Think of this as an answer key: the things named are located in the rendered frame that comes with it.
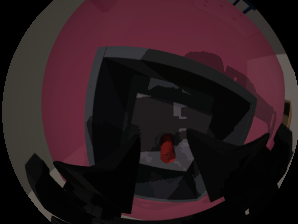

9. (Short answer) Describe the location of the dark red peg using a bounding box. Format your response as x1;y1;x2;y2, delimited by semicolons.
161;135;176;164

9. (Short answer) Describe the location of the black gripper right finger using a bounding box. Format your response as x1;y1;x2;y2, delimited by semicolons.
186;128;270;202

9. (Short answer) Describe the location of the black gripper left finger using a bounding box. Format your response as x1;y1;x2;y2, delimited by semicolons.
53;135;141;214

